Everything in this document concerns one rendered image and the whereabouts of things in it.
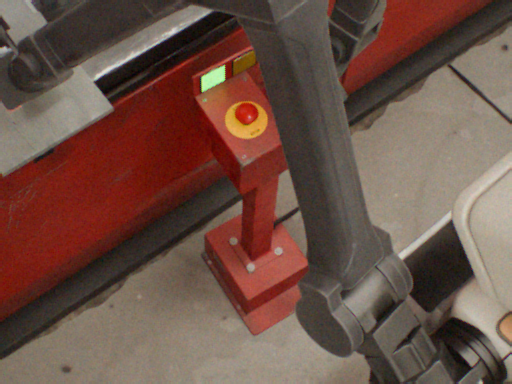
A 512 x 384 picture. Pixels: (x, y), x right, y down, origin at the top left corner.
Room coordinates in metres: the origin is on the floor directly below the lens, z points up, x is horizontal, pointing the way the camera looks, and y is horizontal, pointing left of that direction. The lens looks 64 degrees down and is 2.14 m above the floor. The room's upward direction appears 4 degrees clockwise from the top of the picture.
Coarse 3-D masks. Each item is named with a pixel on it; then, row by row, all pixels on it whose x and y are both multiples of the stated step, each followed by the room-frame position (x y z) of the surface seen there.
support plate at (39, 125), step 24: (24, 0) 0.83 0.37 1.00; (48, 96) 0.67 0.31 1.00; (72, 96) 0.67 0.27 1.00; (96, 96) 0.67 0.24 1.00; (0, 120) 0.62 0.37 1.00; (24, 120) 0.63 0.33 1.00; (48, 120) 0.63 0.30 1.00; (72, 120) 0.63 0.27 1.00; (96, 120) 0.64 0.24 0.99; (0, 144) 0.59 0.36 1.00; (24, 144) 0.59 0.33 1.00; (48, 144) 0.59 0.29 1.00; (0, 168) 0.55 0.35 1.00
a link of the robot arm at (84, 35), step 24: (96, 0) 0.55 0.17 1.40; (120, 0) 0.53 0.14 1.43; (144, 0) 0.47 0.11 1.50; (168, 0) 0.46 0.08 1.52; (48, 24) 0.59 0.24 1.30; (72, 24) 0.56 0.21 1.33; (96, 24) 0.54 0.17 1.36; (120, 24) 0.52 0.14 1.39; (144, 24) 0.51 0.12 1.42; (24, 48) 0.59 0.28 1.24; (48, 48) 0.57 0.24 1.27; (72, 48) 0.56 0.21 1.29; (96, 48) 0.54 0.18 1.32; (48, 72) 0.56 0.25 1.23
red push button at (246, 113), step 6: (246, 102) 0.80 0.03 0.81; (240, 108) 0.78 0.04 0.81; (246, 108) 0.78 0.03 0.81; (252, 108) 0.79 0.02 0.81; (234, 114) 0.78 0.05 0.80; (240, 114) 0.77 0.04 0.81; (246, 114) 0.77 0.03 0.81; (252, 114) 0.77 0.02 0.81; (258, 114) 0.78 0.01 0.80; (240, 120) 0.76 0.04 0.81; (246, 120) 0.76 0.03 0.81; (252, 120) 0.76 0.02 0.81
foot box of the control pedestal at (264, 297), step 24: (240, 216) 0.89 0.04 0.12; (216, 240) 0.83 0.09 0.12; (288, 240) 0.84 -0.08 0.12; (216, 264) 0.79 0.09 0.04; (240, 264) 0.77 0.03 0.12; (288, 264) 0.78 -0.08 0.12; (240, 288) 0.71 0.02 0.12; (264, 288) 0.71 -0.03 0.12; (288, 288) 0.75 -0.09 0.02; (240, 312) 0.69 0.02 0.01; (264, 312) 0.69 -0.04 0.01; (288, 312) 0.70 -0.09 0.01
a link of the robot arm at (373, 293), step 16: (352, 288) 0.31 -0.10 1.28; (368, 288) 0.31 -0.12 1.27; (384, 288) 0.32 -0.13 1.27; (352, 304) 0.29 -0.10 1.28; (368, 304) 0.30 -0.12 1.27; (384, 304) 0.30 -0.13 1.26; (400, 304) 0.30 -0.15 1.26; (368, 320) 0.28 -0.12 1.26; (384, 320) 0.29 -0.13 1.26; (400, 320) 0.29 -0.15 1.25; (416, 320) 0.29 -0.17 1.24; (368, 336) 0.27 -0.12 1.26; (384, 336) 0.27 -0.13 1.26; (400, 336) 0.27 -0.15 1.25; (368, 352) 0.26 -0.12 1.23; (384, 352) 0.26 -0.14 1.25
